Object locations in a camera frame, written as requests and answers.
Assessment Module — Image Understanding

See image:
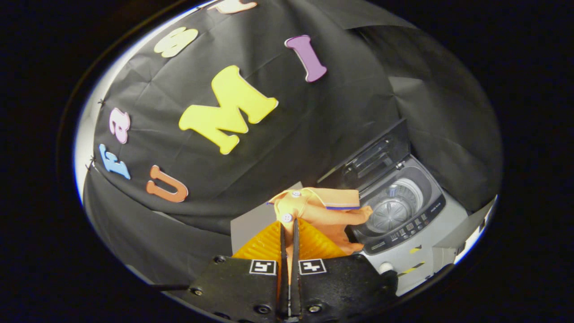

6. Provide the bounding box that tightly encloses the grey washing machine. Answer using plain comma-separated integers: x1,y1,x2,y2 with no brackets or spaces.
347,154,470,297

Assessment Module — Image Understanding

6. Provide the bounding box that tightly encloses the dark washing machine lid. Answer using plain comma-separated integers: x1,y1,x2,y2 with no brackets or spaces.
316,118,412,194

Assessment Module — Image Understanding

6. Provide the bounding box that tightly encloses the grey metal cabinet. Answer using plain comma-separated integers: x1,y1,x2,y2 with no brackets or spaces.
230,181,304,257

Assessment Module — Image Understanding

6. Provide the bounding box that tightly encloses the orange polo shirt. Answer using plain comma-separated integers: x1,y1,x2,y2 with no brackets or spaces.
267,188,374,283

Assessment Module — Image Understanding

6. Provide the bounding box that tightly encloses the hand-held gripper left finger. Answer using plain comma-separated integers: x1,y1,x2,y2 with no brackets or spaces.
187,220,288,322

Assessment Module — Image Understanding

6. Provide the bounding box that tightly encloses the black backdrop cloth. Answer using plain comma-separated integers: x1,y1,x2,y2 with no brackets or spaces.
82,0,503,288

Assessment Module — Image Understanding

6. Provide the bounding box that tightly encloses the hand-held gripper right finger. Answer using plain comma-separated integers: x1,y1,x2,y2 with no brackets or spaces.
289,218,399,322

